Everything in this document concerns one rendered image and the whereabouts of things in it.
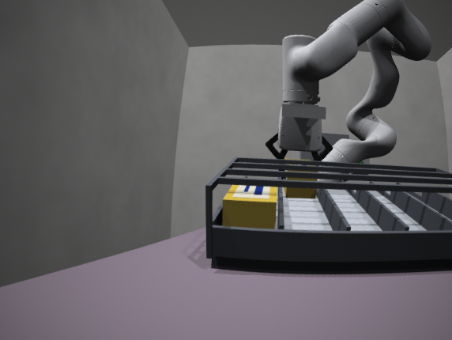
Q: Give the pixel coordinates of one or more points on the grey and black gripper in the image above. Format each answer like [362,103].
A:
[299,134]

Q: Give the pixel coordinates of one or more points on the black flat bar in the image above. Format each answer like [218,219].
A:
[330,246]

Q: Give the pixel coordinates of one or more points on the yellow butter carton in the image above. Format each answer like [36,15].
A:
[291,192]
[250,207]

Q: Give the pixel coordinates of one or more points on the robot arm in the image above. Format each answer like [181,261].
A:
[307,60]

